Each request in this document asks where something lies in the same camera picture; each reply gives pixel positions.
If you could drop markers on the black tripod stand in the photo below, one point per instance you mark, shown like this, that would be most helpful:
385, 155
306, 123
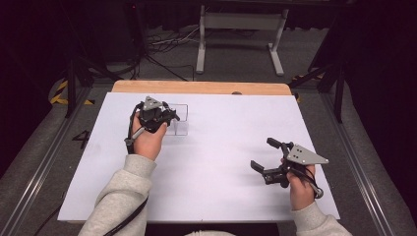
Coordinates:
70, 88

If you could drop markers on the black metal frame stand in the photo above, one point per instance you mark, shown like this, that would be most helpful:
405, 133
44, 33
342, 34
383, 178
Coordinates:
339, 98

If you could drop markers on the person's left hand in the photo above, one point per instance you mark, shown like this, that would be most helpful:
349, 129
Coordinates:
147, 144

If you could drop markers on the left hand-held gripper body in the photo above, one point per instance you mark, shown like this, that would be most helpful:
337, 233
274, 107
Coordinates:
152, 116

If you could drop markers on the black equipment with red light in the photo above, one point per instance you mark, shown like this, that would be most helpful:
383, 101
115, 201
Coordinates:
131, 29

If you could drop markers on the white metal stand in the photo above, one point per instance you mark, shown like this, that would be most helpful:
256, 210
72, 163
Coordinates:
242, 21

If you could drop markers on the clear plastic organizer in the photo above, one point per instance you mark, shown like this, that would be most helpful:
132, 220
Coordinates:
182, 126

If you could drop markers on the aluminium floor rail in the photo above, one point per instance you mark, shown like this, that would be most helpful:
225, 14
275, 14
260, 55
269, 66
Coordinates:
36, 177
360, 170

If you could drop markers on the white table board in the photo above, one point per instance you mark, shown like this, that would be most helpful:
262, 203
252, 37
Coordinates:
223, 147

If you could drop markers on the person's right hand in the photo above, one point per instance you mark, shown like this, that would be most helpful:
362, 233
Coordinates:
300, 193

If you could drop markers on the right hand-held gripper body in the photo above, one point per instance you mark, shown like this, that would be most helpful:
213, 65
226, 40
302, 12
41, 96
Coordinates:
300, 157

